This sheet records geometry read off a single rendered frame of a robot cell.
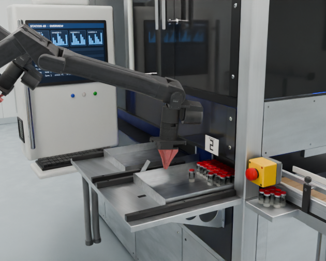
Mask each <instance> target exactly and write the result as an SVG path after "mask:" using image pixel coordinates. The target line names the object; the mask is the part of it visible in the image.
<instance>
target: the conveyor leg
mask: <svg viewBox="0 0 326 261"><path fill-rule="evenodd" d="M309 227H310V226H309ZM311 228H312V227H311ZM312 229H313V228H312ZM315 261H326V235H324V234H323V233H321V232H319V231H318V238H317V248H316V259H315Z"/></svg>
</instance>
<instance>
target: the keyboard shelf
mask: <svg viewBox="0 0 326 261"><path fill-rule="evenodd" d="M31 169H32V170H33V172H34V173H35V174H36V175H37V177H38V178H39V179H45V178H51V177H56V176H61V175H66V174H70V173H75V172H78V171H77V170H76V168H75V167H74V166H73V165H72V166H67V167H62V168H56V169H50V170H45V171H42V170H41V169H40V167H39V166H38V165H37V164H36V163H31Z"/></svg>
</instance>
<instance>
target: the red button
mask: <svg viewBox="0 0 326 261"><path fill-rule="evenodd" d="M245 176H246V178H247V180H249V181H254V180H256V179H257V176H258V175H257V171H256V169H254V168H248V169H247V170H246V171H245Z"/></svg>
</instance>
